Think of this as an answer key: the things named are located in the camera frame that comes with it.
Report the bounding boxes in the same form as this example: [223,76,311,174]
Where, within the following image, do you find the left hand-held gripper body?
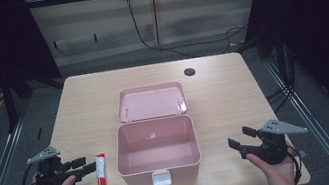
[24,142,78,185]

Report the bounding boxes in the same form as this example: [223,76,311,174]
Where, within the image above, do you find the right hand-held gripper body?
[240,113,313,171]

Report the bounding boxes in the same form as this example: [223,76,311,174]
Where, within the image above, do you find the white and red ointment tube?
[92,152,111,185]

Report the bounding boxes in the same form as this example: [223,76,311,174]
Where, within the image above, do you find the pink storage box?
[104,78,206,185]

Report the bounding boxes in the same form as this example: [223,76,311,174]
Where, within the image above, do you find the person's right hand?
[244,139,302,185]

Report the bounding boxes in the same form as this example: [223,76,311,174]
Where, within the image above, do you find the black metal stand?
[0,76,22,134]

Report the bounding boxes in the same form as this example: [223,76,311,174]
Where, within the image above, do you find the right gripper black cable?
[284,141,313,185]

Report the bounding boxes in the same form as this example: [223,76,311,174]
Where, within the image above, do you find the black floor cables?
[257,41,299,116]

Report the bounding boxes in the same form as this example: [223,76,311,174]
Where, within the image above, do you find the black table cable grommet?
[182,66,197,78]

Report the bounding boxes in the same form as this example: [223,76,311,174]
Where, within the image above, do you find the black wall cable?
[125,0,251,69]

